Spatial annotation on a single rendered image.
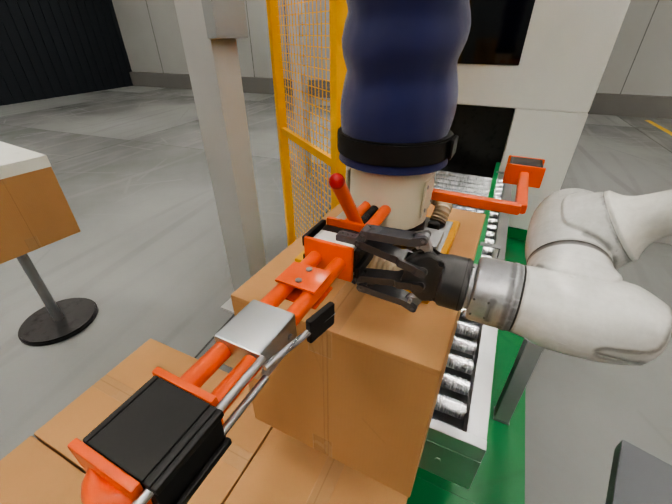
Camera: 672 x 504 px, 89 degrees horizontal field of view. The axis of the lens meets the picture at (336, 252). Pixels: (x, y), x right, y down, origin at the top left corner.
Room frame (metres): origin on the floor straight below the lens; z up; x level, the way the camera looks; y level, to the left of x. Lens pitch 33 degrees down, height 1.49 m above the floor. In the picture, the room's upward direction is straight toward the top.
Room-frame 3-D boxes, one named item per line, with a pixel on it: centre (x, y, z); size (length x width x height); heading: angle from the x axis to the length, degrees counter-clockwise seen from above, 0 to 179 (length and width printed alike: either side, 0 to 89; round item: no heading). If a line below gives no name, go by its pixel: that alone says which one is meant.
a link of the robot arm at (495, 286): (0.36, -0.21, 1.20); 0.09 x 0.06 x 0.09; 155
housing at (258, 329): (0.28, 0.09, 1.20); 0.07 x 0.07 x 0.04; 64
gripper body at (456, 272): (0.39, -0.14, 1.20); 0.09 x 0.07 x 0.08; 65
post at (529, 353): (0.92, -0.76, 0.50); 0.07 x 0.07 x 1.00; 65
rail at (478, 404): (1.54, -0.86, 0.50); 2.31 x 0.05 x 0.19; 155
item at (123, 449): (0.16, 0.15, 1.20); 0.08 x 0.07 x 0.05; 154
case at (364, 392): (0.68, -0.11, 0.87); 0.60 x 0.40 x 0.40; 154
